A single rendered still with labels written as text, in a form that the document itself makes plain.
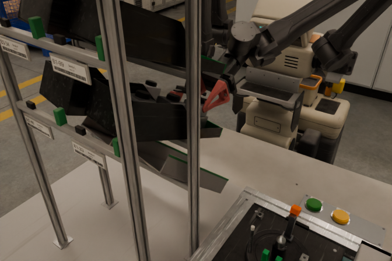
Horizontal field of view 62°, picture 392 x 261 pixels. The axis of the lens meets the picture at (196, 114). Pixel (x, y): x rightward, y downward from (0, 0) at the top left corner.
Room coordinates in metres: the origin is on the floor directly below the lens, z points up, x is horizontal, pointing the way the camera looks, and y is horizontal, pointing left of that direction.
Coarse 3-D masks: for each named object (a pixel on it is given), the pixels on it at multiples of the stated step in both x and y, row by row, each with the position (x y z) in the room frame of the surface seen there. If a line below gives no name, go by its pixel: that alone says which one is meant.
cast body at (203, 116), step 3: (186, 99) 0.65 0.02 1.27; (201, 99) 0.65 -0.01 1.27; (204, 99) 0.66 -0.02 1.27; (186, 102) 0.64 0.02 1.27; (201, 102) 0.64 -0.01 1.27; (204, 102) 0.65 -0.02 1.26; (186, 105) 0.64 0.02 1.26; (201, 105) 0.63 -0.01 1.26; (186, 108) 0.64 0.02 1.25; (201, 108) 0.63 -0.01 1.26; (201, 111) 0.63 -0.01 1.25; (201, 114) 0.63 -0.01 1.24; (204, 114) 0.64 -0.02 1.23; (201, 117) 0.63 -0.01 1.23; (204, 117) 0.64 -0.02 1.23; (207, 117) 0.65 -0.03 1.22; (201, 120) 0.63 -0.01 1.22; (204, 120) 0.64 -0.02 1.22; (201, 123) 0.64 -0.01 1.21; (204, 123) 0.64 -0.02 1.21; (201, 126) 0.64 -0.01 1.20; (204, 126) 0.65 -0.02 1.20
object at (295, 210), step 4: (292, 208) 0.50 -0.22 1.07; (296, 208) 0.50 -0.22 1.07; (300, 208) 0.51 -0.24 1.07; (292, 212) 0.50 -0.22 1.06; (296, 212) 0.50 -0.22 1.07; (288, 216) 0.49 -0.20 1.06; (292, 216) 0.49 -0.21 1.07; (296, 216) 0.49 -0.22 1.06; (292, 220) 0.49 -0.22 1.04; (288, 224) 0.49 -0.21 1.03; (292, 224) 0.49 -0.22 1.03; (288, 228) 0.49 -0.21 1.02; (292, 228) 0.49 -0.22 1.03; (284, 232) 0.49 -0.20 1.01; (288, 232) 0.49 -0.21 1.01; (288, 236) 0.48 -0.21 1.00
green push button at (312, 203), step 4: (308, 200) 0.62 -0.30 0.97; (312, 200) 0.62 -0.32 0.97; (316, 200) 0.62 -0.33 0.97; (308, 204) 0.61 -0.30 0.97; (312, 204) 0.61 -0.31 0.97; (316, 204) 0.61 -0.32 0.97; (320, 204) 0.61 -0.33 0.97; (308, 208) 0.60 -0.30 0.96; (312, 208) 0.60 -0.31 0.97; (316, 208) 0.59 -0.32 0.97; (320, 208) 0.60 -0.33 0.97
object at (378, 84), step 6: (390, 36) 2.95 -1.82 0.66; (390, 42) 2.94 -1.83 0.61; (390, 48) 2.93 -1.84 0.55; (384, 54) 2.95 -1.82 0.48; (390, 54) 2.92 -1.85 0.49; (384, 60) 2.94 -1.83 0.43; (390, 60) 2.91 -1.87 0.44; (384, 66) 2.93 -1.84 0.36; (390, 66) 2.90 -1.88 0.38; (378, 72) 2.96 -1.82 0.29; (384, 72) 2.92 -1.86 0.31; (390, 72) 2.89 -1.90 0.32; (378, 78) 2.94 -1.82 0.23; (384, 78) 2.91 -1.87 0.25; (390, 78) 2.88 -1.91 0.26; (378, 84) 2.93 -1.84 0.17; (384, 84) 2.90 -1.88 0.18; (390, 84) 2.87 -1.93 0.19; (372, 90) 2.97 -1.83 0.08; (378, 90) 2.95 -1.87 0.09; (384, 90) 2.91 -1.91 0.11; (390, 90) 2.86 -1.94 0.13; (372, 96) 2.97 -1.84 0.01; (378, 96) 2.94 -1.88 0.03; (384, 96) 2.91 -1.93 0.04; (390, 96) 2.88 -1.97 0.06
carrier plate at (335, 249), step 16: (256, 208) 0.60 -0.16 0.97; (240, 224) 0.54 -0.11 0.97; (256, 224) 0.54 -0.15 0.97; (272, 224) 0.54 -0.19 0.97; (240, 240) 0.50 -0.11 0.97; (304, 240) 0.50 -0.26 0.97; (320, 240) 0.50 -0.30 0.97; (224, 256) 0.45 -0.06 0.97; (240, 256) 0.45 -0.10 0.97; (320, 256) 0.45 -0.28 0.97; (336, 256) 0.45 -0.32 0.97
